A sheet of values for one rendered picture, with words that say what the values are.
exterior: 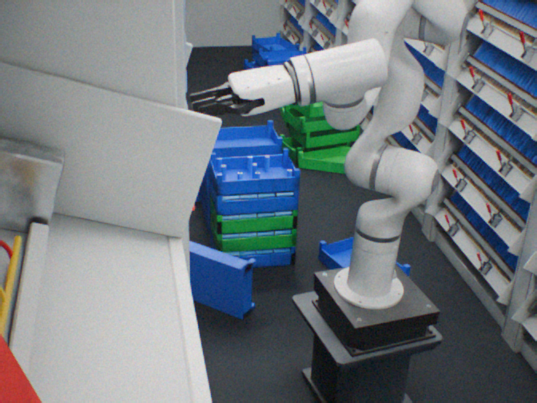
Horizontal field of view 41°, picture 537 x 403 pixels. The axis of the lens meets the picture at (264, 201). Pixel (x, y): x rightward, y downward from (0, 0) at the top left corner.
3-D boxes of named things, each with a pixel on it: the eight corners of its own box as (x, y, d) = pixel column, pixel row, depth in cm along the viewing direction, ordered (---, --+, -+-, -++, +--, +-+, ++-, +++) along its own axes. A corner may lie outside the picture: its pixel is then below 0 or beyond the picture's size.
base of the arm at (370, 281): (380, 263, 210) (390, 208, 201) (416, 301, 195) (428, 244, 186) (321, 274, 203) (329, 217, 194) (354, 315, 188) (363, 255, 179)
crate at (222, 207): (286, 185, 284) (287, 166, 280) (298, 209, 266) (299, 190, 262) (209, 189, 278) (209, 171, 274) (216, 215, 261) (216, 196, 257)
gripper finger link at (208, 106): (229, 92, 122) (191, 101, 121) (232, 98, 119) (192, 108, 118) (233, 109, 123) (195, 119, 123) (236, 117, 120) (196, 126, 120)
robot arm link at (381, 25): (371, 39, 151) (314, 130, 133) (370, -32, 139) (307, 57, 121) (414, 45, 147) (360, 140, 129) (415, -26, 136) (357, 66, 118)
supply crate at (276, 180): (287, 166, 280) (288, 147, 276) (299, 190, 262) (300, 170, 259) (209, 171, 274) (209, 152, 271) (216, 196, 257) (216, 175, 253)
